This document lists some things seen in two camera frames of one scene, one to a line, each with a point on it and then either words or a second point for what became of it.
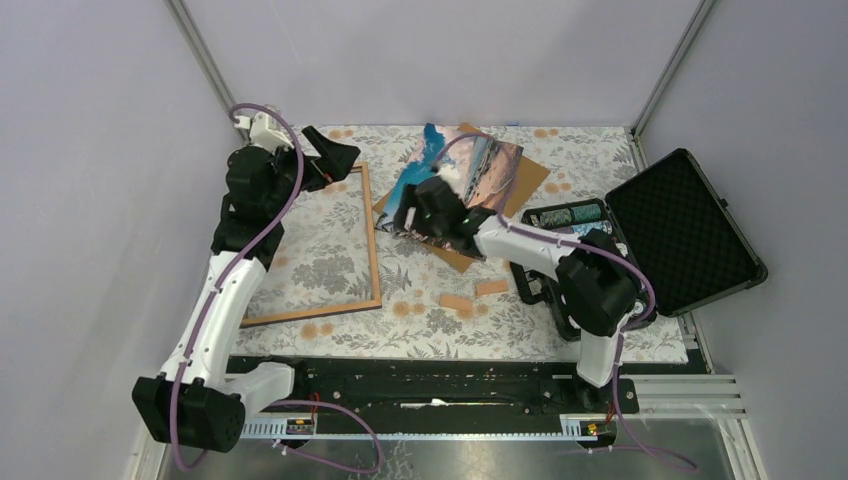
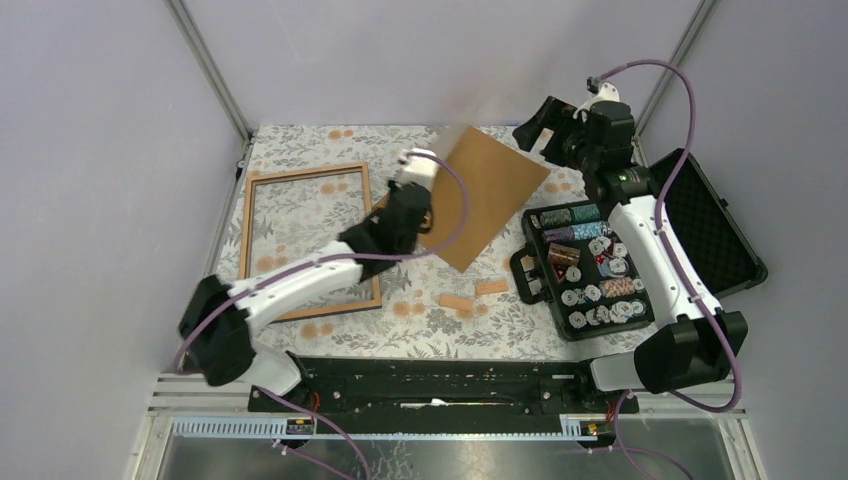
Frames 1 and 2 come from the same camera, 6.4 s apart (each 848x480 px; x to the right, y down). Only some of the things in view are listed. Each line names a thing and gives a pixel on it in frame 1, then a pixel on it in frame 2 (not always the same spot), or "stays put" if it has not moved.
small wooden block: [457, 302] stays put
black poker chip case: [679, 242] stays put
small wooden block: [490, 287] stays put
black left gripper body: [287, 168] to [410, 244]
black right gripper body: [425, 225] to [574, 147]
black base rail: [440, 387] stays put
